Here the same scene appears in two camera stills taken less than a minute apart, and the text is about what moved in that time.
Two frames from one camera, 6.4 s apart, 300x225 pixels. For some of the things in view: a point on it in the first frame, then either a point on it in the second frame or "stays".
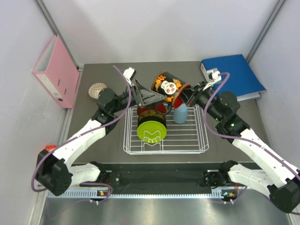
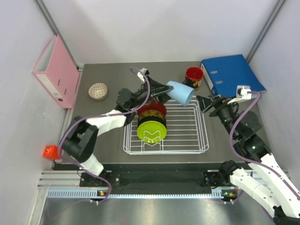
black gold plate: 151,115 stays
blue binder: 242,81 stays
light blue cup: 180,114 -> 181,93
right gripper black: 187,94 -> 218,103
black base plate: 158,175 stays
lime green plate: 151,131 stays
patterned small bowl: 95,89 stays
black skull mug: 173,88 -> 194,75
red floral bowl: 161,108 stays
